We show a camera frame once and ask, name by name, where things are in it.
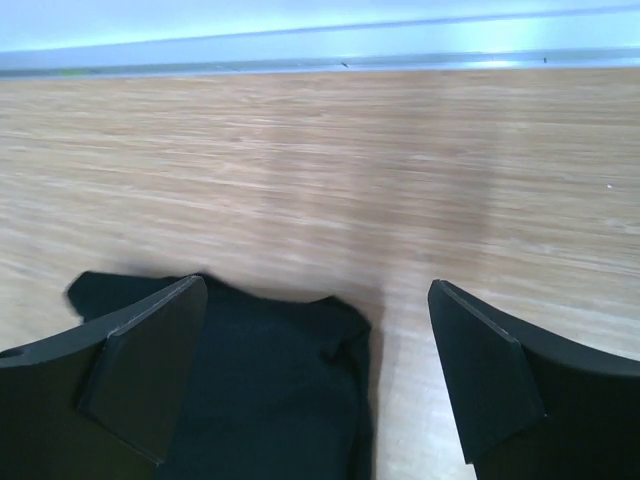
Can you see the black t shirt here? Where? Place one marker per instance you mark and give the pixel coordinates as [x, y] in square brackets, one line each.
[278, 390]

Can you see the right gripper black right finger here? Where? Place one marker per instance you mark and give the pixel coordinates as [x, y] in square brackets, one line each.
[531, 404]

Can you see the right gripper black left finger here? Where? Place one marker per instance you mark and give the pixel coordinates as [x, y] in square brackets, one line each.
[102, 400]

